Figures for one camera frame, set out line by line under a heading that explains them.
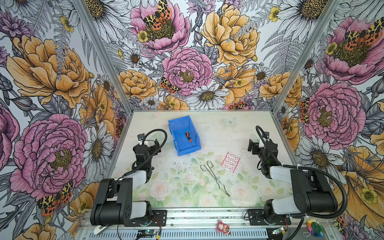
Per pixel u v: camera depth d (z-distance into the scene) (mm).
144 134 778
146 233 709
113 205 429
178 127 1048
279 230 715
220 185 852
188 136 1048
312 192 447
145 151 703
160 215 749
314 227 713
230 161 940
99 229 697
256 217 738
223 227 690
